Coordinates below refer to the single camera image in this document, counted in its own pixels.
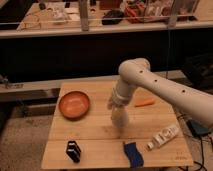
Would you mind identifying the blue cloth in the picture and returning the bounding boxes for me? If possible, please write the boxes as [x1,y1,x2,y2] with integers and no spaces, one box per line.
[123,142,144,168]

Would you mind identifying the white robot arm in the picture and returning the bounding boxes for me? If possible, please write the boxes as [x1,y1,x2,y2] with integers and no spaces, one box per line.
[108,58,213,129]

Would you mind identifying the red object on shelf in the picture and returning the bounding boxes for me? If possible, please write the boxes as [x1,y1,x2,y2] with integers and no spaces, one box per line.
[124,3,146,23]

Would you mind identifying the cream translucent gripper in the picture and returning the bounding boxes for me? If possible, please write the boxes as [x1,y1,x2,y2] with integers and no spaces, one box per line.
[106,96,130,129]

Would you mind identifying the black eraser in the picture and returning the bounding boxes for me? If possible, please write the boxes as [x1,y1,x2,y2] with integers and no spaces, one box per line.
[66,141,81,163]

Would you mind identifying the orange carrot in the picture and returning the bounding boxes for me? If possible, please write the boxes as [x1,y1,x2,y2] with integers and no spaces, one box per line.
[134,99,155,107]

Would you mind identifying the black cable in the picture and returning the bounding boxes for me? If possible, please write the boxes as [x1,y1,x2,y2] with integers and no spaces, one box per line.
[176,113,213,171]

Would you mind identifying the orange wooden bowl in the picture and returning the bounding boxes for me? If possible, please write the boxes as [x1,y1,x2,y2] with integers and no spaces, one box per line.
[58,91,90,120]

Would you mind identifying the black bag on shelf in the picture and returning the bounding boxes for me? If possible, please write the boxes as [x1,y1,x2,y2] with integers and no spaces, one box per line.
[102,10,124,25]

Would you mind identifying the black power adapter box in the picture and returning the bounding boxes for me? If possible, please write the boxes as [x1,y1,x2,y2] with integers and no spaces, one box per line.
[186,119,211,137]

